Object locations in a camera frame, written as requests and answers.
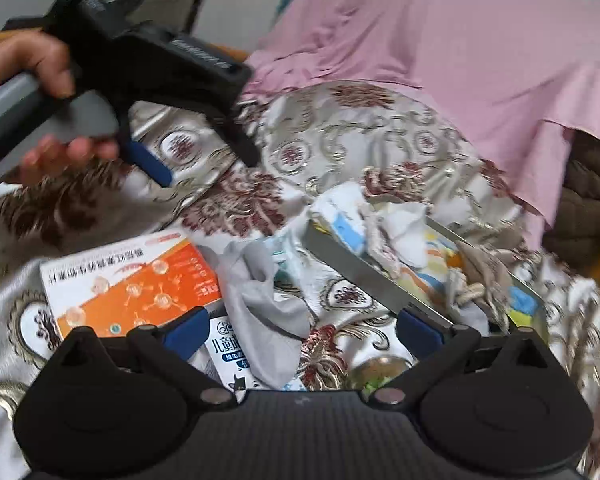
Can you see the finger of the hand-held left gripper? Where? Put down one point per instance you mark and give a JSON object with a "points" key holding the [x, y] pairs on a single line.
{"points": [[235, 140], [150, 162]]}

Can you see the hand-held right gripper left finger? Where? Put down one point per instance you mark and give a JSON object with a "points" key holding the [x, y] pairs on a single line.
{"points": [[182, 335]]}

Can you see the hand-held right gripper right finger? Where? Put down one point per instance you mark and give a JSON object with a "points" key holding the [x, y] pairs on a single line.
{"points": [[422, 335]]}

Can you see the grey metal tray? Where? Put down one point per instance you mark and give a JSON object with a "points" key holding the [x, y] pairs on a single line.
{"points": [[360, 275]]}

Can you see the grey cloth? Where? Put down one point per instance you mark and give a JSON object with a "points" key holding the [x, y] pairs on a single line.
{"points": [[270, 310]]}

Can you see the plain white cloth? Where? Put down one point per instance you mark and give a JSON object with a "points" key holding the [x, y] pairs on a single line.
{"points": [[405, 235]]}

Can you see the white blue-striped cloth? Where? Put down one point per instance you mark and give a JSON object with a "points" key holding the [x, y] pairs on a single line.
{"points": [[345, 225]]}

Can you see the person's left hand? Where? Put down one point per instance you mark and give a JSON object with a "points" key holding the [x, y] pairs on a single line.
{"points": [[45, 60]]}

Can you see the blue and white box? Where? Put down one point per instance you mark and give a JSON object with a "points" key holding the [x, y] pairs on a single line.
{"points": [[230, 355]]}

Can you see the orange and white box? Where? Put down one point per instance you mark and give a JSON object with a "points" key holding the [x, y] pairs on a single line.
{"points": [[130, 285]]}

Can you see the floral satin blanket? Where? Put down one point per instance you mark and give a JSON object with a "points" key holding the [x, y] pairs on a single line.
{"points": [[330, 125]]}

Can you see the cartoon print towel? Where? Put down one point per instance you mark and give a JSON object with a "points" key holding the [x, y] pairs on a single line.
{"points": [[522, 305]]}

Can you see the pink shirt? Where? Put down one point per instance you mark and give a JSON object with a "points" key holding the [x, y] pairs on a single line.
{"points": [[430, 35]]}

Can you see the brown quilted jacket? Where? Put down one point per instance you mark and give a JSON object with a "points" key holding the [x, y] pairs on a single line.
{"points": [[590, 185]]}

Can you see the dark picture frame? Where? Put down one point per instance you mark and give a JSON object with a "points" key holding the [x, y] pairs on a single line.
{"points": [[185, 5]]}

